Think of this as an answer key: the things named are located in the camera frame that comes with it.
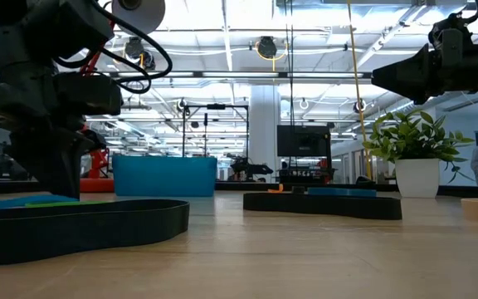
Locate green rubber band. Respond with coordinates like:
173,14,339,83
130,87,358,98
23,200,110,208

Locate ceiling cable reel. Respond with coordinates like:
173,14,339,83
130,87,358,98
124,36,156,71
256,36,279,60

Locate colourful pieces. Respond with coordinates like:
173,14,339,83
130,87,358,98
0,194,80,210

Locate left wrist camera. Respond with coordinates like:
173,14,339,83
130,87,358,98
53,71,124,117

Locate black monitor on stand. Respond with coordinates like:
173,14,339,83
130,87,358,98
276,125,332,158

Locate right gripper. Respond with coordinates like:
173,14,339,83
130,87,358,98
371,31,478,105

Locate black rig frame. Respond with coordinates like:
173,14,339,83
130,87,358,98
182,103,250,158

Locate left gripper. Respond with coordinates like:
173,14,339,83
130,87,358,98
0,57,95,199

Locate blue plastic bin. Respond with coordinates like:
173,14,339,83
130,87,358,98
112,155,218,198

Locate red desk lamp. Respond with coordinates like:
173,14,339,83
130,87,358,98
79,0,167,194

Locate yellow hanging cable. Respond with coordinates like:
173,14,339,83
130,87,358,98
345,0,373,180

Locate blue rubber band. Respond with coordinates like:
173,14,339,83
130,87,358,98
306,187,378,199

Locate green plant in white pot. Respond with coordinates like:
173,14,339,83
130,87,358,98
362,108,476,199

